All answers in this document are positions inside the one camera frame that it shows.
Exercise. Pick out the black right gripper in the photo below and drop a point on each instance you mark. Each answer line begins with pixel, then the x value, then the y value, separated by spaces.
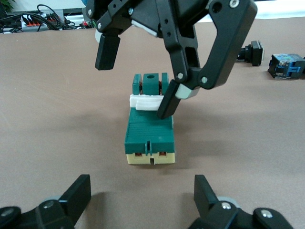
pixel 186 12

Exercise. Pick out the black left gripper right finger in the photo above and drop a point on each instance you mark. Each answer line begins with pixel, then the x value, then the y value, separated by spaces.
pixel 207 202

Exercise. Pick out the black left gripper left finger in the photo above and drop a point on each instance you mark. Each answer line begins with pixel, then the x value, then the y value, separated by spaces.
pixel 71 202

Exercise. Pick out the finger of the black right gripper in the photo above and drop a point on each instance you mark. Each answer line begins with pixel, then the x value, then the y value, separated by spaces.
pixel 107 52

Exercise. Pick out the black square button red block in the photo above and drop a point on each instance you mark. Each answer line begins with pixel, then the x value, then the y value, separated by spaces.
pixel 256 53

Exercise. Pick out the green button blue contact block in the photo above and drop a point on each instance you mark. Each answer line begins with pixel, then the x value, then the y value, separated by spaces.
pixel 286 66

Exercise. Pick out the grey power strip orange switches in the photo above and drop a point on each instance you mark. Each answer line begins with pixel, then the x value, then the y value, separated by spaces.
pixel 43 26

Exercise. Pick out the green plant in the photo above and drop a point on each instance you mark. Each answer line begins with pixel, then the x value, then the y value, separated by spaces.
pixel 6 4

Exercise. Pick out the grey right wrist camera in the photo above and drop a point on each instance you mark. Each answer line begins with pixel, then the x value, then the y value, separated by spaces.
pixel 145 28

